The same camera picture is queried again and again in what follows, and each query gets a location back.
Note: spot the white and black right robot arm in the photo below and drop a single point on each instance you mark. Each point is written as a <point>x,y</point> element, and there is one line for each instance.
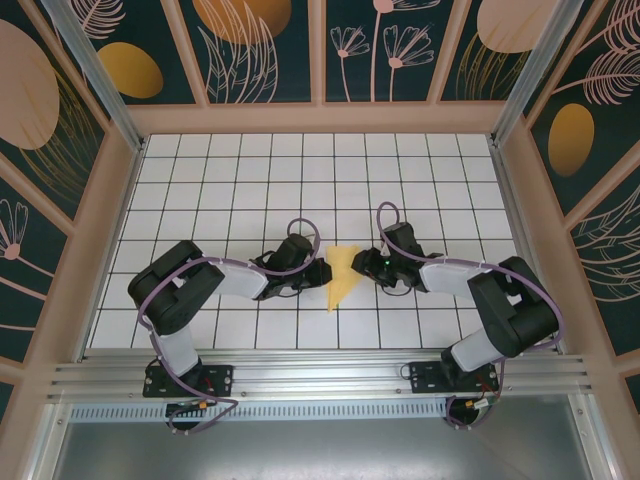
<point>447,277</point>

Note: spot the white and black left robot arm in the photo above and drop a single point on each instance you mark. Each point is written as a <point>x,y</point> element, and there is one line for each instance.
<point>240,282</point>

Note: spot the white gridded mat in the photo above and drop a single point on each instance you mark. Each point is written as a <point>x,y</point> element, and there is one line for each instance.
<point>225,165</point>

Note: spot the aluminium mounting rail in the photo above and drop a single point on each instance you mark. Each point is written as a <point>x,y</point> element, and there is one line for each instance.
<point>325,375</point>

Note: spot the aluminium side rail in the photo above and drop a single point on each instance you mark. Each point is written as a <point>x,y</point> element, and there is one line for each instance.
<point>525,240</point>

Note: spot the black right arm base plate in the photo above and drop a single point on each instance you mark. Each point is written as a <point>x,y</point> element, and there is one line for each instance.
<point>425,377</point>

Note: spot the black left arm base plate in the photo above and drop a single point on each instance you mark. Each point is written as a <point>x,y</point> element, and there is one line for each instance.
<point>220,380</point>

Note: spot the aluminium frame post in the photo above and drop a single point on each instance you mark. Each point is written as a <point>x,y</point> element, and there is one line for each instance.
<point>102,85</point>
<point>527,75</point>

